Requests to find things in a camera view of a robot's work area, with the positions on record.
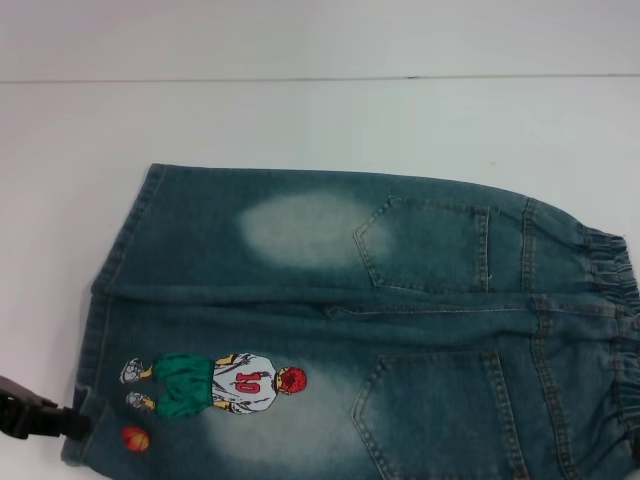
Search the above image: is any blue denim shorts basketball print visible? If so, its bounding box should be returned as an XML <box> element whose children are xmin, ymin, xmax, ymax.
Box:
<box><xmin>59</xmin><ymin>162</ymin><xmax>640</xmax><ymax>480</ymax></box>

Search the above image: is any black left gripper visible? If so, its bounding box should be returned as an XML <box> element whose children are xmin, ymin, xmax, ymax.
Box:
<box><xmin>0</xmin><ymin>393</ymin><xmax>95</xmax><ymax>454</ymax></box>

